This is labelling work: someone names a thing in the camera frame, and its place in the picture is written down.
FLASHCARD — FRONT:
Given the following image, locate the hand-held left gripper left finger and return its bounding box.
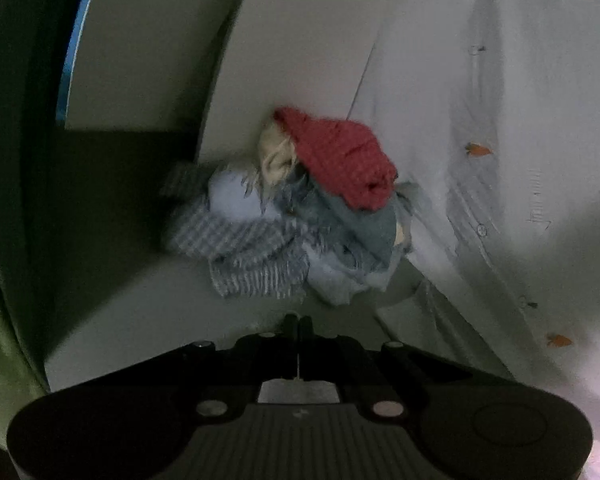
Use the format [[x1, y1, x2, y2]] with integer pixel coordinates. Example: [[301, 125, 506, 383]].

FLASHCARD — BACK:
[[177, 313, 299, 419]]

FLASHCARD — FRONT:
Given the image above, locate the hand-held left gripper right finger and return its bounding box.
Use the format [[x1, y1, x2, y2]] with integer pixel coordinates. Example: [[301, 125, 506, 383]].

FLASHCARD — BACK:
[[298, 313, 413, 419]]

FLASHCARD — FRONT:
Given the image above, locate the plain light blue cloth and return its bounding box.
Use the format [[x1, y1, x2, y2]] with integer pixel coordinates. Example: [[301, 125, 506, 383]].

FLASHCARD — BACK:
[[302, 239, 397, 307]]

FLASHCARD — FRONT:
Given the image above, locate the blue white checked shirt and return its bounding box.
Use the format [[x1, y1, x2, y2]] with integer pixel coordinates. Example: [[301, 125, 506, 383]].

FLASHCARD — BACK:
[[160, 162, 311, 301]]

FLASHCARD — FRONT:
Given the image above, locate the grey-blue cloth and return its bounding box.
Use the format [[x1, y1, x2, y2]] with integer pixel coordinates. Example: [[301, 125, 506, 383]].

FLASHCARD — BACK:
[[275, 180, 400, 272]]

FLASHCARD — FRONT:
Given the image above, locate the light blue printed shirt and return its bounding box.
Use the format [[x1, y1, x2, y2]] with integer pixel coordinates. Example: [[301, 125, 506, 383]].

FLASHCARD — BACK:
[[206, 167, 282, 225]]

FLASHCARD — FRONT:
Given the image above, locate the cream cloth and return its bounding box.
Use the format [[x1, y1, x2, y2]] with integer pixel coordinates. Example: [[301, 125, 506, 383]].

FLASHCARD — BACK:
[[257, 121, 299, 187]]

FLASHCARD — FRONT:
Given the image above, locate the red checked cloth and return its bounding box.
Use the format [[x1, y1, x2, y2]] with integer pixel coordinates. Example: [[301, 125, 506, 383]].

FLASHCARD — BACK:
[[272, 106, 399, 212]]

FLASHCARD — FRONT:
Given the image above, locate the white carrot-print bedsheet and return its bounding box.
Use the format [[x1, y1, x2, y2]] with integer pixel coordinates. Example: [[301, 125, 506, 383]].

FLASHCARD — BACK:
[[349, 0, 600, 480]]

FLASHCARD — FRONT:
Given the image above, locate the green blanket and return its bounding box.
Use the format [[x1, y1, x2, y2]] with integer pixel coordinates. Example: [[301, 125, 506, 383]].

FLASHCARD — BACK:
[[0, 0, 52, 463]]

